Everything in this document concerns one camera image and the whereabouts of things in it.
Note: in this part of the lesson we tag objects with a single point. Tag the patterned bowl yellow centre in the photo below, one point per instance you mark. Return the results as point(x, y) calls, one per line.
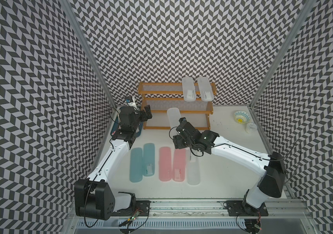
point(242, 117)

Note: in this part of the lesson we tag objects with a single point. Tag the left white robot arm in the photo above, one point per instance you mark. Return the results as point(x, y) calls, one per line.
point(93, 195)

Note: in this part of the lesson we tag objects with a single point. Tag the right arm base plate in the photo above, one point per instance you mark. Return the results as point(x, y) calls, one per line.
point(239, 208)

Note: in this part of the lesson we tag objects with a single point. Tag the aluminium front rail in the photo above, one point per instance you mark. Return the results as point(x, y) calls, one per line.
point(286, 216)

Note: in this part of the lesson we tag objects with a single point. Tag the wooden two-tier shelf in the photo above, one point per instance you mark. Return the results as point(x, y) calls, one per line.
point(163, 96)

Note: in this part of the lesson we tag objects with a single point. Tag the teal pencil case inner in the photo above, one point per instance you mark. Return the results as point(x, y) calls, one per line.
point(148, 159)

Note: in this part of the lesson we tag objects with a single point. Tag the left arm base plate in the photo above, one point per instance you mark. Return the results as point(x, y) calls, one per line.
point(137, 207)

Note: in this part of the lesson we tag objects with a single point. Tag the pink pencil case left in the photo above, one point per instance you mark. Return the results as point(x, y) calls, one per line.
point(165, 164)

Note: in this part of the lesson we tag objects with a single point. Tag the pink pencil case right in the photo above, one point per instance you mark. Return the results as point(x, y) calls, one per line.
point(179, 165)

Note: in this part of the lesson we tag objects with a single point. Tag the teal pencil case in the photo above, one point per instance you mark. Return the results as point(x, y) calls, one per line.
point(136, 165)
point(148, 159)

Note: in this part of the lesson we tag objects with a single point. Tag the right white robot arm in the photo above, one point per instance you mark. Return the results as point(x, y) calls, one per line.
point(270, 168)

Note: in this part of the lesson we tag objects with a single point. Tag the small clear glass cup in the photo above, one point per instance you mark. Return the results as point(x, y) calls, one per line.
point(251, 128)

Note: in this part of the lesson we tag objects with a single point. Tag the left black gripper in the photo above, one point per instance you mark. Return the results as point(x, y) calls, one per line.
point(143, 117)

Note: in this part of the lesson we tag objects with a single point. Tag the pink pencil case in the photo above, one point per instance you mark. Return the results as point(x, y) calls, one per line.
point(165, 164)
point(179, 165)

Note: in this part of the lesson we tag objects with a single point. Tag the teal pencil case outer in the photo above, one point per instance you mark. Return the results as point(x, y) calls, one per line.
point(136, 165)

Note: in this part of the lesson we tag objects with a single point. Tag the clear pencil case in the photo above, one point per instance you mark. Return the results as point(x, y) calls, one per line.
point(205, 89)
point(193, 169)
point(189, 91)
point(173, 115)

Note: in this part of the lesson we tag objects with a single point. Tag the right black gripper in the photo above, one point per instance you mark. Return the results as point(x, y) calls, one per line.
point(177, 140)

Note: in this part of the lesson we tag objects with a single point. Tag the dark teal tray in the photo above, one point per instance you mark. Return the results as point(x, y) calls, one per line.
point(116, 127)

